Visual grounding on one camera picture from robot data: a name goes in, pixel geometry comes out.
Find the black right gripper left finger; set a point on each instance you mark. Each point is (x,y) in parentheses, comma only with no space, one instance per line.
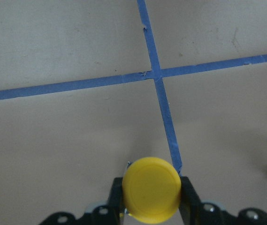
(115,203)

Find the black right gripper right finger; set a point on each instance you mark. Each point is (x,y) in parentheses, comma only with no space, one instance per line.
(190,205)

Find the yellow push button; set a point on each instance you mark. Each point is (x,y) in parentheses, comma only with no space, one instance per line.
(151,190)

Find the brown paper table cover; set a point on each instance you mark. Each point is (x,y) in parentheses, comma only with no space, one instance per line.
(78,100)

